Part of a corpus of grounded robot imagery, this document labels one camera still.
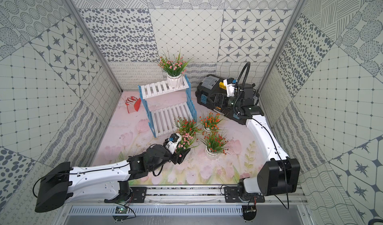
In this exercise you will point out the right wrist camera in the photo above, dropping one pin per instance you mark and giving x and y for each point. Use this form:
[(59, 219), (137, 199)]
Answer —
[(230, 84)]

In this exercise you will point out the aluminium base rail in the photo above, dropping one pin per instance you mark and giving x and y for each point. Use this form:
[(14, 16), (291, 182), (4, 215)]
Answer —
[(207, 194)]

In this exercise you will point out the pink flower pot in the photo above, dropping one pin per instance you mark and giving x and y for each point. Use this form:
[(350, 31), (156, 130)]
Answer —
[(187, 141), (174, 68)]

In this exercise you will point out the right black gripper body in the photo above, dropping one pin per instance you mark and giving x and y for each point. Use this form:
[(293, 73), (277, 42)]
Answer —
[(226, 103)]

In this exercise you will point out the red flower pot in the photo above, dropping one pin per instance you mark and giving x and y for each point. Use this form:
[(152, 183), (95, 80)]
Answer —
[(215, 144), (210, 122), (187, 126)]

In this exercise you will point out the red flower pot front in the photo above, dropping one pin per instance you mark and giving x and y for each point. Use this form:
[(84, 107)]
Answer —
[(215, 144)]

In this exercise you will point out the floral pink table mat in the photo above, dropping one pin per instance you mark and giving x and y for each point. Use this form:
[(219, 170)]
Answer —
[(129, 134)]

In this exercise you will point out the black toolbox yellow handle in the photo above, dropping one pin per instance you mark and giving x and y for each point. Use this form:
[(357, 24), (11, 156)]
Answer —
[(241, 106)]

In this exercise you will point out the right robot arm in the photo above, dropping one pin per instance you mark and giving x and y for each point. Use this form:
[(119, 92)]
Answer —
[(279, 174)]

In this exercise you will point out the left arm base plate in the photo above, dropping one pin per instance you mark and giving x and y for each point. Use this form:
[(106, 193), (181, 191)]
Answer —
[(132, 195)]

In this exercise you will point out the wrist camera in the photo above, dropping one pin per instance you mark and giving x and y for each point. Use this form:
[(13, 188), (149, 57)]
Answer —
[(172, 142), (230, 84)]

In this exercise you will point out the red flower pot back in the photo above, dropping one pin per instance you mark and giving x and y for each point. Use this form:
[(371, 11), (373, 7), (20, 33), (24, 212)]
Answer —
[(210, 122)]

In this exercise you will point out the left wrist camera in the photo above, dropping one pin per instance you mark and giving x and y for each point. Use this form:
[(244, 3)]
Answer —
[(172, 142)]

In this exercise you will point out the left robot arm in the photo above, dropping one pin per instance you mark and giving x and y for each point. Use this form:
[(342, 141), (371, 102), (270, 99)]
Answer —
[(65, 183)]

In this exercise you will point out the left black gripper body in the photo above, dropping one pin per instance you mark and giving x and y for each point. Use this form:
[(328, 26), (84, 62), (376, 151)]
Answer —
[(177, 155)]

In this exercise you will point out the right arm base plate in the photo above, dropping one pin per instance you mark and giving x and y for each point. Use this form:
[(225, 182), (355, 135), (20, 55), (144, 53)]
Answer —
[(235, 195)]

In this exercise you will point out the blue white slatted rack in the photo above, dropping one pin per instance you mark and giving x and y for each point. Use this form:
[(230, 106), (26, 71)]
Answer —
[(164, 105)]

